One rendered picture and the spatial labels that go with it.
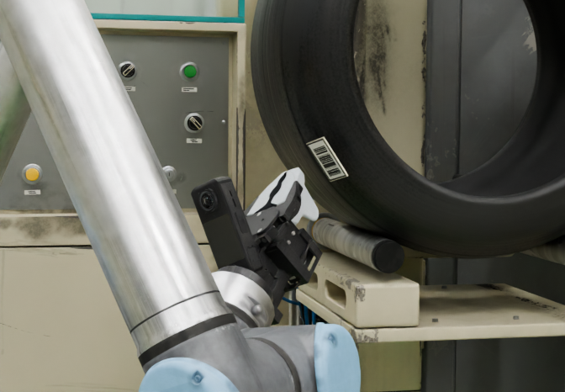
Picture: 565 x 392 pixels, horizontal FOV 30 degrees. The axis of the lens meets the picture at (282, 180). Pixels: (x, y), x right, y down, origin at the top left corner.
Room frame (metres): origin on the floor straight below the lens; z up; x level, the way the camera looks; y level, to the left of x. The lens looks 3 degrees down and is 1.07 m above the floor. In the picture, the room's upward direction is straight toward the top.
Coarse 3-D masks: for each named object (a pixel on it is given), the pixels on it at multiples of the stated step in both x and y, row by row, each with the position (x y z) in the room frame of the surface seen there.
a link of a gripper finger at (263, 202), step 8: (280, 176) 1.28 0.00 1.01; (272, 184) 1.28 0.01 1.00; (280, 184) 1.27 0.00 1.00; (264, 192) 1.27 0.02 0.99; (272, 192) 1.26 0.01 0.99; (256, 200) 1.27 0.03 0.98; (264, 200) 1.25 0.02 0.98; (256, 208) 1.25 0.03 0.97; (264, 208) 1.24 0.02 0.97; (296, 224) 1.29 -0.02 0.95
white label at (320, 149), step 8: (312, 144) 1.37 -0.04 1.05; (320, 144) 1.35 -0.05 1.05; (328, 144) 1.35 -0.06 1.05; (312, 152) 1.38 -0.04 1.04; (320, 152) 1.36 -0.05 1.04; (328, 152) 1.35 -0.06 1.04; (320, 160) 1.37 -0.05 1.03; (328, 160) 1.36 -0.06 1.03; (336, 160) 1.35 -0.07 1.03; (328, 168) 1.37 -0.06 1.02; (336, 168) 1.36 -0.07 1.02; (328, 176) 1.38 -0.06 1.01; (336, 176) 1.37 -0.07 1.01; (344, 176) 1.35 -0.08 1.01
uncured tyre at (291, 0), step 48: (288, 0) 1.37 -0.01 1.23; (336, 0) 1.35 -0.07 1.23; (528, 0) 1.71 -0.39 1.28; (288, 48) 1.37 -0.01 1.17; (336, 48) 1.35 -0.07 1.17; (288, 96) 1.38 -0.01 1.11; (336, 96) 1.35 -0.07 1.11; (288, 144) 1.45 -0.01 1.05; (336, 144) 1.36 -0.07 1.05; (384, 144) 1.36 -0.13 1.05; (528, 144) 1.70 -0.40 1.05; (336, 192) 1.40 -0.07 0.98; (384, 192) 1.37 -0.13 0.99; (432, 192) 1.37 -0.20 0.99; (480, 192) 1.68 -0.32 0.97; (528, 192) 1.41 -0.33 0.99; (432, 240) 1.40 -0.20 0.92; (480, 240) 1.40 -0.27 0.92; (528, 240) 1.43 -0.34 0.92
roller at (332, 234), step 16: (320, 224) 1.68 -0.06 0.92; (336, 224) 1.62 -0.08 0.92; (320, 240) 1.66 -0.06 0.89; (336, 240) 1.56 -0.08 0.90; (352, 240) 1.49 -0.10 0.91; (368, 240) 1.43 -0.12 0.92; (384, 240) 1.40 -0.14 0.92; (352, 256) 1.49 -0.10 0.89; (368, 256) 1.40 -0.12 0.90; (384, 256) 1.38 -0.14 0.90; (400, 256) 1.39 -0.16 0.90; (384, 272) 1.39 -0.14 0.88
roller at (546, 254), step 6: (558, 240) 1.48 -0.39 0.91; (564, 240) 1.47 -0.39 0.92; (540, 246) 1.53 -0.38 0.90; (546, 246) 1.51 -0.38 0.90; (552, 246) 1.49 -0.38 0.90; (558, 246) 1.47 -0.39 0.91; (564, 246) 1.46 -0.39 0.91; (522, 252) 1.61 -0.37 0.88; (528, 252) 1.58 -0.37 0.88; (534, 252) 1.55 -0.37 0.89; (540, 252) 1.53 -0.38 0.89; (546, 252) 1.51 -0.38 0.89; (552, 252) 1.49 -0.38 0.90; (558, 252) 1.47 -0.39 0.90; (564, 252) 1.45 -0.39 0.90; (546, 258) 1.53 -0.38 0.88; (552, 258) 1.50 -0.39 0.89; (558, 258) 1.47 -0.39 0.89; (564, 258) 1.46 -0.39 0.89; (564, 264) 1.48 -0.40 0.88
